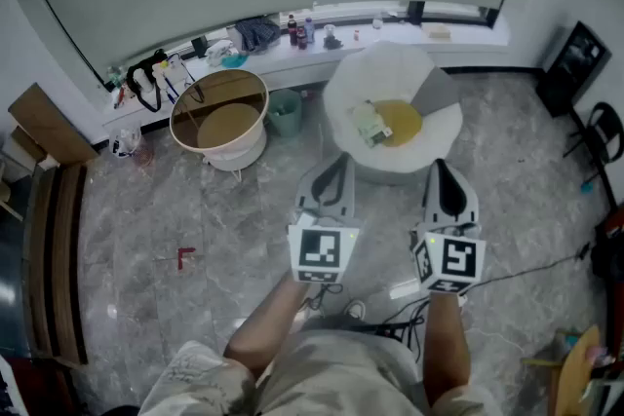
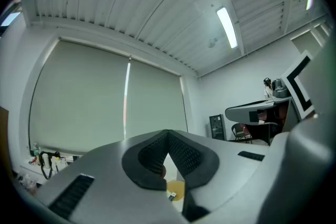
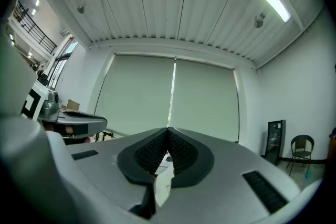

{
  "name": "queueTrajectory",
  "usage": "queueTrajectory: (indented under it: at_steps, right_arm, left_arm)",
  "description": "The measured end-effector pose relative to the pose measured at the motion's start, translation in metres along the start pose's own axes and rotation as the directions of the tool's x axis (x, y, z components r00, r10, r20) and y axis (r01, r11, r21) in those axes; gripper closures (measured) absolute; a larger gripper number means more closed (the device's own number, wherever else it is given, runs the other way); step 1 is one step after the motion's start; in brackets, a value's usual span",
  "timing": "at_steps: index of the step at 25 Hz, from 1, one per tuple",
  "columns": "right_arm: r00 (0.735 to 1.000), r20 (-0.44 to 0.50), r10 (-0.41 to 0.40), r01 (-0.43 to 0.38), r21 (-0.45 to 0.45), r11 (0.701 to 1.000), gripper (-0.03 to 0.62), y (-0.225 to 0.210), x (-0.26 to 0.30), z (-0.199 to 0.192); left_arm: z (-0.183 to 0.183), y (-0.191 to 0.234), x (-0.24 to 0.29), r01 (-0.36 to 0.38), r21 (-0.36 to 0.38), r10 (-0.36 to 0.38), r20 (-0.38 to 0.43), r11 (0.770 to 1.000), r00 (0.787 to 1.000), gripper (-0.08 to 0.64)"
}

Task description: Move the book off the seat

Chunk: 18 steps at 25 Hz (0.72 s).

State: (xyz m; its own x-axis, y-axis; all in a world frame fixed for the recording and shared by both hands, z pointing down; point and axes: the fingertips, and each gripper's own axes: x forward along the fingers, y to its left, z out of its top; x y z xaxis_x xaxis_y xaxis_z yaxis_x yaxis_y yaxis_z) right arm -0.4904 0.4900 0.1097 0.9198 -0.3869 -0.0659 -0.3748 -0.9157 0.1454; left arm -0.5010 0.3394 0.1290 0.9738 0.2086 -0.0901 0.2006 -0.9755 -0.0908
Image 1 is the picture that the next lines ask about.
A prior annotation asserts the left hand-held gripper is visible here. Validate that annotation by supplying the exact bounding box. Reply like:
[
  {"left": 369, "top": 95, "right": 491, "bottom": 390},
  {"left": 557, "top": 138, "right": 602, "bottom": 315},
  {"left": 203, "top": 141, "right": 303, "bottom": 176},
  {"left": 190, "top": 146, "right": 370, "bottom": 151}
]
[{"left": 287, "top": 154, "right": 362, "bottom": 284}]

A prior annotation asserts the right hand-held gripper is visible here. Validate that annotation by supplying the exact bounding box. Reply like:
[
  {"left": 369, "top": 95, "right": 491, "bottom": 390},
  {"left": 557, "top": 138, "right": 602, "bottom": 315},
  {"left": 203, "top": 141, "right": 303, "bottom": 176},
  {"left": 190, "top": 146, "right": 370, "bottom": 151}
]
[{"left": 411, "top": 158, "right": 488, "bottom": 296}]

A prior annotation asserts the green spiral-bound book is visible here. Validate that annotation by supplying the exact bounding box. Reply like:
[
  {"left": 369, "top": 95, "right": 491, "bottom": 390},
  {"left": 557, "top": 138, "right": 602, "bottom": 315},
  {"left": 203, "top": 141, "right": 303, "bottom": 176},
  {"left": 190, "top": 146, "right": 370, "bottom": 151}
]
[{"left": 348, "top": 99, "right": 395, "bottom": 149}]

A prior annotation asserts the white lounge chair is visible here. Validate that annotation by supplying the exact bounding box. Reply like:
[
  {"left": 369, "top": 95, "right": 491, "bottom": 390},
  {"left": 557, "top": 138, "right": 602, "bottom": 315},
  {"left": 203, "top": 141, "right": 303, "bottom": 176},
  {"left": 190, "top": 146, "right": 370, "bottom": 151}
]
[{"left": 322, "top": 39, "right": 464, "bottom": 185}]

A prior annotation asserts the person's right forearm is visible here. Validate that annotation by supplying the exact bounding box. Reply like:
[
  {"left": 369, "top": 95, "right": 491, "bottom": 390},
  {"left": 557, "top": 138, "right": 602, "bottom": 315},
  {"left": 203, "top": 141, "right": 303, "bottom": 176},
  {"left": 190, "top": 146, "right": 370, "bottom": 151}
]
[{"left": 421, "top": 291, "right": 473, "bottom": 408}]

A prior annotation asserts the person's left forearm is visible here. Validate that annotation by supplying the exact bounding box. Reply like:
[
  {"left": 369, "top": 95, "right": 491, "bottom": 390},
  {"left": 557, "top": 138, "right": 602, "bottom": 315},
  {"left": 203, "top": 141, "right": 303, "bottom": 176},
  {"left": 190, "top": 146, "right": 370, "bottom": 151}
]
[{"left": 223, "top": 278, "right": 313, "bottom": 380}]

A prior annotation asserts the round wooden side table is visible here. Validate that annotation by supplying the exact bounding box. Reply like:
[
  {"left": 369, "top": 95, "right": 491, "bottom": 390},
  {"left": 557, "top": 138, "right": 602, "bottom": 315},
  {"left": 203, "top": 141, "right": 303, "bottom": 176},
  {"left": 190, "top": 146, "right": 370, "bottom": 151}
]
[{"left": 169, "top": 68, "right": 270, "bottom": 184}]

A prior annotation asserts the teal waste bin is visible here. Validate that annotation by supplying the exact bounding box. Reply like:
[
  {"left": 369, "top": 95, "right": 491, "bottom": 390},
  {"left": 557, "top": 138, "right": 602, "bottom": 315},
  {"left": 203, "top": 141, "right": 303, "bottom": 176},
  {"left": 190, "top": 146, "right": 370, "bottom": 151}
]
[{"left": 266, "top": 88, "right": 303, "bottom": 138}]

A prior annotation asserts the round yellow cushion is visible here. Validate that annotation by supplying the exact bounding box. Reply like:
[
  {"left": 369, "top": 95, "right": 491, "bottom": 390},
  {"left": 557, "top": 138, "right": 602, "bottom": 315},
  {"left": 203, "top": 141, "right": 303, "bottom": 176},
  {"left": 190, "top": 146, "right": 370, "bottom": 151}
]
[{"left": 372, "top": 97, "right": 424, "bottom": 148}]

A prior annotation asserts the grey pillow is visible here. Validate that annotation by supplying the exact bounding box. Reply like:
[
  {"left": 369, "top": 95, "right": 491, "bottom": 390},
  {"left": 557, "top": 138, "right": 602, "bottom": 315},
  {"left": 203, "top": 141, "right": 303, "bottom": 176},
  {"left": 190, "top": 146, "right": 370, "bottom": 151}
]
[{"left": 409, "top": 65, "right": 460, "bottom": 117}]

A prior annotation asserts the person's right white shoe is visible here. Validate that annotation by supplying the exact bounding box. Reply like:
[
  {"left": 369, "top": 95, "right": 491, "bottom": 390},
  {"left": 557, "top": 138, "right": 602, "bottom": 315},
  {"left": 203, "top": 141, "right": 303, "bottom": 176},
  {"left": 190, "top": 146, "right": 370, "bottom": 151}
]
[{"left": 343, "top": 299, "right": 368, "bottom": 321}]

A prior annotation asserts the person's white shoe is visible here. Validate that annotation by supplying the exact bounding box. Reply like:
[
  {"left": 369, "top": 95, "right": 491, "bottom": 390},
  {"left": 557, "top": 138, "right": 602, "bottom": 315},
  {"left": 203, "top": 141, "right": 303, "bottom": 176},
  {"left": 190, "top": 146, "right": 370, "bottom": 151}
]
[
  {"left": 294, "top": 299, "right": 327, "bottom": 330},
  {"left": 343, "top": 299, "right": 368, "bottom": 321}
]

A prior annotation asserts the person's left white shoe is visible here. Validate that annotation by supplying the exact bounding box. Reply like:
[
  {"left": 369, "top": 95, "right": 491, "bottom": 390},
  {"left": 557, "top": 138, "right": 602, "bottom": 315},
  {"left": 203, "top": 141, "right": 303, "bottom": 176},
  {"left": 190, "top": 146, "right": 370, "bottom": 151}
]
[{"left": 294, "top": 299, "right": 327, "bottom": 330}]

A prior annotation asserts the white windowsill ledge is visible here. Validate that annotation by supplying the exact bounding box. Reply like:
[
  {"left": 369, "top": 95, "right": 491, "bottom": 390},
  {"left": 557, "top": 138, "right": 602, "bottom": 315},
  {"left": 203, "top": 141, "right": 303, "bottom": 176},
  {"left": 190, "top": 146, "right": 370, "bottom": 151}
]
[{"left": 100, "top": 17, "right": 512, "bottom": 129}]

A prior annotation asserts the black metal chair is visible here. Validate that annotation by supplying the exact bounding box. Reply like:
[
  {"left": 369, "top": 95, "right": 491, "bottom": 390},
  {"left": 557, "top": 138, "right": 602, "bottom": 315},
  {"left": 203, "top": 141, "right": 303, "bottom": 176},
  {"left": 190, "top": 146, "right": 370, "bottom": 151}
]
[{"left": 563, "top": 100, "right": 624, "bottom": 207}]

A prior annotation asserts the plaid cloth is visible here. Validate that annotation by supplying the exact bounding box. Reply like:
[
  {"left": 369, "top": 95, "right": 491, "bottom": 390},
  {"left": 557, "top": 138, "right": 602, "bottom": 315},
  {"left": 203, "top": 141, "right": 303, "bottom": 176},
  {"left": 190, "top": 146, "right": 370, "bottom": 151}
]
[{"left": 233, "top": 17, "right": 283, "bottom": 54}]

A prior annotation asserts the flat beige box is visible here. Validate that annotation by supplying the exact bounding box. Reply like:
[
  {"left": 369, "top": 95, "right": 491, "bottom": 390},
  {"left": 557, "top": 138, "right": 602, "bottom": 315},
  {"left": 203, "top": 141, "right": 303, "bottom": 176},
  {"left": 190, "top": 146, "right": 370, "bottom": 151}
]
[{"left": 421, "top": 21, "right": 453, "bottom": 41}]

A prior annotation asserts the white plastic bag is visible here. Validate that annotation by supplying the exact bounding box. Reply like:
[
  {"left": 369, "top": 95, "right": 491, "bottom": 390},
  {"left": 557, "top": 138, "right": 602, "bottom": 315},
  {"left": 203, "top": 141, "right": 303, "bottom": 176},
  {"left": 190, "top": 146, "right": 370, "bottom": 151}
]
[{"left": 204, "top": 39, "right": 236, "bottom": 67}]

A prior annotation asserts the black cabinet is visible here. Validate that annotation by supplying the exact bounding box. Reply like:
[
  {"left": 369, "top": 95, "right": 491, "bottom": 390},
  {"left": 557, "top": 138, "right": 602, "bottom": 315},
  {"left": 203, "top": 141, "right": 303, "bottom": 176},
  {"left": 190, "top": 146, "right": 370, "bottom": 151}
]
[{"left": 534, "top": 19, "right": 613, "bottom": 119}]

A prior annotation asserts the person's beige shirt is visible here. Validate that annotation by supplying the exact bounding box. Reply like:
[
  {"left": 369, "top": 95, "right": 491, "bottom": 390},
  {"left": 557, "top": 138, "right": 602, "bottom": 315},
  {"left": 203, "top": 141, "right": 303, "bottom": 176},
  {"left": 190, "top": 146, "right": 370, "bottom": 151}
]
[{"left": 137, "top": 316, "right": 503, "bottom": 416}]

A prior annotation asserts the small black box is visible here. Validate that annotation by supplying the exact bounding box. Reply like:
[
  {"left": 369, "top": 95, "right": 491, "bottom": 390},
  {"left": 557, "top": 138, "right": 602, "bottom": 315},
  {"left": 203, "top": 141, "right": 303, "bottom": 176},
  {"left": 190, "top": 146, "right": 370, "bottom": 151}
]
[{"left": 190, "top": 35, "right": 211, "bottom": 60}]

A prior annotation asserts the white box with yellow ball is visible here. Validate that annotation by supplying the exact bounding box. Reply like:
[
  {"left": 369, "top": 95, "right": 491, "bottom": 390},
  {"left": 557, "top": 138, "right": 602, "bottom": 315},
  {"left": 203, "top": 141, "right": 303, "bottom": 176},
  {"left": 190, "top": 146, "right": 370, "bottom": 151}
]
[{"left": 151, "top": 53, "right": 191, "bottom": 90}]

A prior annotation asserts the small bin with white liner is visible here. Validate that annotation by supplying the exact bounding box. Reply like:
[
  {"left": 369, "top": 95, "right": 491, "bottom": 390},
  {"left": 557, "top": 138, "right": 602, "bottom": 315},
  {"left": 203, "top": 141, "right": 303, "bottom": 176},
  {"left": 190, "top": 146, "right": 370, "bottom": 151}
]
[{"left": 108, "top": 124, "right": 146, "bottom": 161}]

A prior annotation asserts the wooden chair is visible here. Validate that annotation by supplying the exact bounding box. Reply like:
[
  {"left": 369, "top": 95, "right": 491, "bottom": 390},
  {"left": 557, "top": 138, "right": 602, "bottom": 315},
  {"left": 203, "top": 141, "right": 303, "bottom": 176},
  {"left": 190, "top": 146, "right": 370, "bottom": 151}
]
[{"left": 520, "top": 323, "right": 624, "bottom": 416}]

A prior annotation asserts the white bottle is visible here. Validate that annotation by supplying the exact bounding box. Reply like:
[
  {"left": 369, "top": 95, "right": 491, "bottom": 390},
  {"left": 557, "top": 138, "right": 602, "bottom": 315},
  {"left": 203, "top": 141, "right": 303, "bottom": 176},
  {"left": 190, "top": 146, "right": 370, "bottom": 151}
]
[{"left": 133, "top": 67, "right": 153, "bottom": 93}]

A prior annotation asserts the black floor cable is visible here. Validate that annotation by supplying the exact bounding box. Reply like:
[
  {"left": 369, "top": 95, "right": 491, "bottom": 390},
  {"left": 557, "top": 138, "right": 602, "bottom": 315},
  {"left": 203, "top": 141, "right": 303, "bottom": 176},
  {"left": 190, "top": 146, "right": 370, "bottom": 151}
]
[{"left": 379, "top": 242, "right": 594, "bottom": 357}]

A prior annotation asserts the black strap bag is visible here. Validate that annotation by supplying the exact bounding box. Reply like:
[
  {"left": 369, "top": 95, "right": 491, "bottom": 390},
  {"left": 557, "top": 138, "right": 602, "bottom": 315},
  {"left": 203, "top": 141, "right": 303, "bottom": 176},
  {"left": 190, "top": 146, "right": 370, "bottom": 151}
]
[{"left": 125, "top": 47, "right": 171, "bottom": 114}]

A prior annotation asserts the wooden board against wall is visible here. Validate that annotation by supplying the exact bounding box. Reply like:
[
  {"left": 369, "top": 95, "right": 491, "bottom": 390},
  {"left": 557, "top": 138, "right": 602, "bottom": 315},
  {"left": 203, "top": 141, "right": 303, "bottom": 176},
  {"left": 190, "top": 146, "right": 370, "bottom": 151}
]
[{"left": 8, "top": 82, "right": 102, "bottom": 168}]

